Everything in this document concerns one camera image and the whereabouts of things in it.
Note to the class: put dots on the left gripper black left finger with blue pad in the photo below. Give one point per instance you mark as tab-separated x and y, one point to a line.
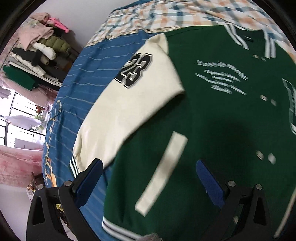
43	220

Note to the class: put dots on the pink curtain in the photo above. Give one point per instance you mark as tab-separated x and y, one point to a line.
17	165

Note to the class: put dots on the pile of clothes on rack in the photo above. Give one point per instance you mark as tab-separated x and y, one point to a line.
38	54

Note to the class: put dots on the plaid checkered blanket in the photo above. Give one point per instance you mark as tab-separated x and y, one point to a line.
163	16

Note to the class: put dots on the green white varsity jacket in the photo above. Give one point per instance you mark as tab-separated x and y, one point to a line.
191	110

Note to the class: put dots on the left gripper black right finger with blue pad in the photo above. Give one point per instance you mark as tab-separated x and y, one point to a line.
254	222

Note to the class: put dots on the grey frayed cuff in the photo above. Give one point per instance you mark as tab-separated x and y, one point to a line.
150	237

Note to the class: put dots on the blue striped bed sheet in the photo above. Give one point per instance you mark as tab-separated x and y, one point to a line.
90	74

